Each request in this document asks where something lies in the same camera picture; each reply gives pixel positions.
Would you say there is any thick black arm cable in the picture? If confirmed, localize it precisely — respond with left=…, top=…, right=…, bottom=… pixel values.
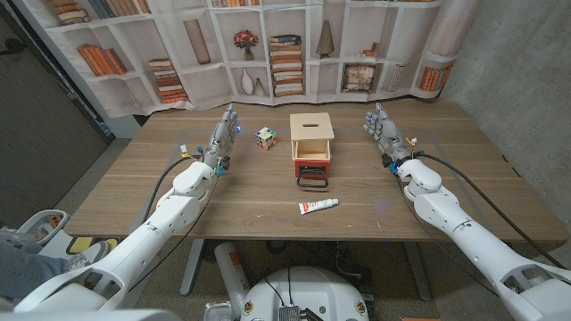
left=142, top=153, right=204, bottom=224
left=417, top=152, right=567, bottom=271

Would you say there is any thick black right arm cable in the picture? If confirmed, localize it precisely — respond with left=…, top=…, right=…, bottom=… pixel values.
left=417, top=152, right=567, bottom=271

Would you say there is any multicolour puzzle cube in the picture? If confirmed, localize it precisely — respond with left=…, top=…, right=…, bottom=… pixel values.
left=254, top=127, right=277, bottom=152

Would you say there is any light wooden slotted box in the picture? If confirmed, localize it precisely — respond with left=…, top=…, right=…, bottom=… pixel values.
left=289, top=111, right=335, bottom=161

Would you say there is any white cylinder with orange label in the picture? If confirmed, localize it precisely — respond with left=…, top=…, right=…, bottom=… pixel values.
left=213, top=242, right=252, bottom=320

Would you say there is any printed bookshelf backdrop cloth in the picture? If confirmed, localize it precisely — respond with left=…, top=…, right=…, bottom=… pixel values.
left=12, top=0, right=483, bottom=119

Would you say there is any grey metal table leg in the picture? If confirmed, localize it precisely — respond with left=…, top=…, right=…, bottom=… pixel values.
left=403, top=240, right=432, bottom=301
left=179, top=239, right=205, bottom=297

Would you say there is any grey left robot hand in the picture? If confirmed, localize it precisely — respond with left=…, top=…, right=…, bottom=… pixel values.
left=203, top=104, right=243, bottom=176

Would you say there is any white red toothpaste tube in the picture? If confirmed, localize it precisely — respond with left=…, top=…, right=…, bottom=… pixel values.
left=298, top=198, right=339, bottom=216

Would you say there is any left wrist connector wire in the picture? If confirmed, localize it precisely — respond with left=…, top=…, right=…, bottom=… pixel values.
left=179, top=144, right=203, bottom=161

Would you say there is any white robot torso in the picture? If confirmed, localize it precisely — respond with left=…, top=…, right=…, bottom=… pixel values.
left=240, top=266, right=370, bottom=321

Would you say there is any person in blue jeans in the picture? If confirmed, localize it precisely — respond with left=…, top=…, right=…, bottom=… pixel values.
left=0, top=239, right=111, bottom=300

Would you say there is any red drawer with black handle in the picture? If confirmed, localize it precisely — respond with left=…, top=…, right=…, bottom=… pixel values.
left=294, top=151, right=332, bottom=189

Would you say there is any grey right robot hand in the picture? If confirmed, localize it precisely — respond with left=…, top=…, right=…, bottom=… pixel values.
left=363, top=102, right=414, bottom=169

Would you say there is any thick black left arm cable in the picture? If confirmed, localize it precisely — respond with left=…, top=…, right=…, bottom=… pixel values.
left=142, top=153, right=204, bottom=224

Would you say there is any crumpled silver foil tray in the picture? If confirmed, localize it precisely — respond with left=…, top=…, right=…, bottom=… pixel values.
left=204, top=301, right=233, bottom=321

